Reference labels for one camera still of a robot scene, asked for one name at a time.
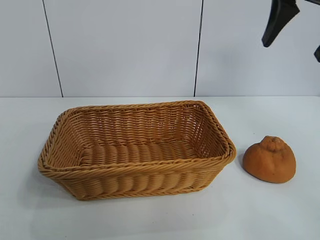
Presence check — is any right gripper plain black finger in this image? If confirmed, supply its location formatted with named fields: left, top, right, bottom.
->
left=261, top=0, right=301, bottom=48

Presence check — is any bumpy orange citrus fruit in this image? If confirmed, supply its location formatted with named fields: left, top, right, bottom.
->
left=242, top=135, right=298, bottom=185

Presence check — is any tan woven wicker basket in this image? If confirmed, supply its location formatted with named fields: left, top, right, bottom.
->
left=37, top=99, right=237, bottom=202

